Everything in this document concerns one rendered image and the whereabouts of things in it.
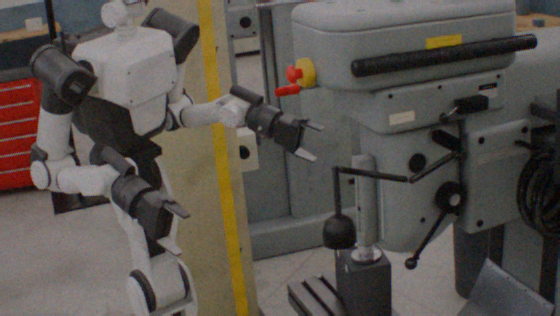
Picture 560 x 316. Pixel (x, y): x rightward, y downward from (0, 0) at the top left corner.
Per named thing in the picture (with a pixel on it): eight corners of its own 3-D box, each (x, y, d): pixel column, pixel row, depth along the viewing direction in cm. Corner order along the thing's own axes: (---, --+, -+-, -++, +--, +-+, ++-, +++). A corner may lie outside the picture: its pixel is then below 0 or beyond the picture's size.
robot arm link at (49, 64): (29, 97, 179) (35, 50, 172) (56, 90, 186) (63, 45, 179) (52, 118, 174) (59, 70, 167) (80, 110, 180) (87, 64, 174)
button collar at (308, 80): (307, 90, 146) (305, 61, 144) (296, 84, 151) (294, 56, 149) (317, 88, 146) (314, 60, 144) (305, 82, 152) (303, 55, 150)
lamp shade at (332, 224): (316, 246, 150) (314, 219, 148) (333, 232, 155) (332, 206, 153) (346, 252, 146) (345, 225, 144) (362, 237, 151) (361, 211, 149)
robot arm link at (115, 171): (115, 214, 166) (87, 189, 171) (148, 201, 174) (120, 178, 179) (121, 175, 160) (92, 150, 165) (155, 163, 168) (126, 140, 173)
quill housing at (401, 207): (395, 268, 158) (392, 133, 147) (355, 234, 176) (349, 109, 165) (464, 246, 164) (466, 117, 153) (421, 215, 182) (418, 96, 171)
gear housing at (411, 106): (382, 139, 144) (379, 91, 141) (332, 109, 166) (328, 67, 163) (509, 111, 154) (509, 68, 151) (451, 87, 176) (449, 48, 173)
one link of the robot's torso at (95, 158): (88, 177, 221) (81, 126, 214) (123, 165, 228) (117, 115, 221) (129, 212, 201) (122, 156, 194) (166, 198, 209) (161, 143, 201)
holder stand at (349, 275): (353, 324, 206) (351, 267, 200) (335, 289, 227) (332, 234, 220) (392, 316, 208) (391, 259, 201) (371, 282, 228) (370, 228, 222)
